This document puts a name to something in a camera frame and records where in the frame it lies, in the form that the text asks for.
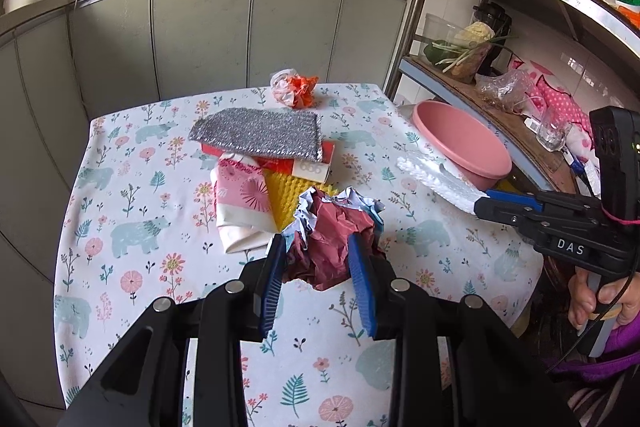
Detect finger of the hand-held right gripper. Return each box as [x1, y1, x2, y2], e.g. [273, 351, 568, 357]
[473, 196, 557, 241]
[485, 188, 597, 215]

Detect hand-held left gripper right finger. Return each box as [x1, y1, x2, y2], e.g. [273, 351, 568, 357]
[347, 233, 581, 427]

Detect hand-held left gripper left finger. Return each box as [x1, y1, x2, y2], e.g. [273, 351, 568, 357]
[60, 233, 288, 427]

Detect dark red paper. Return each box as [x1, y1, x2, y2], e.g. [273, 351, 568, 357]
[282, 187, 386, 293]

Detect clear plastic wrapper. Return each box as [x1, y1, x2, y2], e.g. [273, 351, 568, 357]
[396, 152, 490, 215]

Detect pink plastic basin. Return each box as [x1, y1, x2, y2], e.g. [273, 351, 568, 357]
[411, 100, 513, 192]

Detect red plastic packet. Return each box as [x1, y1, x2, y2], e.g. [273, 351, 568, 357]
[200, 138, 337, 184]

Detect person's right forearm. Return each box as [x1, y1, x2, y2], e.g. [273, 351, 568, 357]
[545, 322, 640, 427]

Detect person's right hand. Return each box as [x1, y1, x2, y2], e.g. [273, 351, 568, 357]
[567, 267, 640, 336]

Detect clear glass cup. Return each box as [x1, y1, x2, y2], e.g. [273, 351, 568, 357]
[536, 107, 573, 152]

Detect yellow waffle sponge cloth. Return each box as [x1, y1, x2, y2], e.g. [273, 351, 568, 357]
[265, 169, 341, 233]

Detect pink white floral cloth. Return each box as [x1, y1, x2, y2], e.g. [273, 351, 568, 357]
[212, 154, 281, 254]

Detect pink dotted cloth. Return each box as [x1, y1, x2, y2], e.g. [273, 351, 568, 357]
[507, 59, 596, 158]

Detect clear bag of dried goods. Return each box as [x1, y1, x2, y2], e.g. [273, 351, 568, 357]
[474, 69, 538, 114]

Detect brown cardboard shelf liner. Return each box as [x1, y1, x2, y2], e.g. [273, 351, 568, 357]
[410, 57, 576, 178]

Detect clear glass jar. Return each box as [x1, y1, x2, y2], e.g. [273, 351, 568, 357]
[425, 14, 496, 84]

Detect green onions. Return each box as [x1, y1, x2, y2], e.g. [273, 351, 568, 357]
[435, 34, 518, 75]

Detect silver scouring cloth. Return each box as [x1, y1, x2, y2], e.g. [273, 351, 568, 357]
[188, 107, 324, 161]

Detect napa cabbage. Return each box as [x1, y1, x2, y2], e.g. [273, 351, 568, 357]
[452, 21, 496, 45]

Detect black blender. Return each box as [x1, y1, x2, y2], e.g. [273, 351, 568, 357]
[472, 0, 513, 72]

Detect orange and white crumpled wrapper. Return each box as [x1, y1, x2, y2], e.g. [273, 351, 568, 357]
[270, 68, 319, 108]

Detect grey kitchen cabinet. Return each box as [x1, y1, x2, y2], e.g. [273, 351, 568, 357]
[0, 0, 416, 408]

